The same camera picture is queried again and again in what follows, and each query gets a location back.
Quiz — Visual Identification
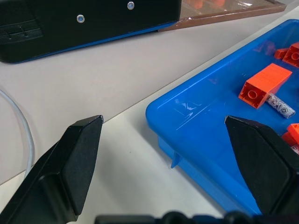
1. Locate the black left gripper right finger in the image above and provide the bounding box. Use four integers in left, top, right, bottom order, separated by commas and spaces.
224, 115, 299, 217

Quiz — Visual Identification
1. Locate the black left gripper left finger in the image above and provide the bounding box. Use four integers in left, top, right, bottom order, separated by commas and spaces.
0, 114, 104, 224

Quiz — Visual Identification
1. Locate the blue plastic bin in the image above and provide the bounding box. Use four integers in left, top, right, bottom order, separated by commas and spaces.
145, 19, 299, 217

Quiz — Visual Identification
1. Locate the orange toy brick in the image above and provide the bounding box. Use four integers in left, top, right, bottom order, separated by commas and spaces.
238, 63, 293, 110

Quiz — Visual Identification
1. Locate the red plastic building brick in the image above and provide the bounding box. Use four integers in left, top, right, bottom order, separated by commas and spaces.
273, 48, 289, 60

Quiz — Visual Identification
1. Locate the black case with blue base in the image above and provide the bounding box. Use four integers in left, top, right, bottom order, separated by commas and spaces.
0, 0, 183, 64

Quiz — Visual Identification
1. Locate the brown tray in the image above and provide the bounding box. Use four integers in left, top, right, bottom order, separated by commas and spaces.
157, 0, 287, 32

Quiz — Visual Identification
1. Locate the white cable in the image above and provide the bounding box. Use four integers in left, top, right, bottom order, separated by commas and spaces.
0, 89, 36, 186

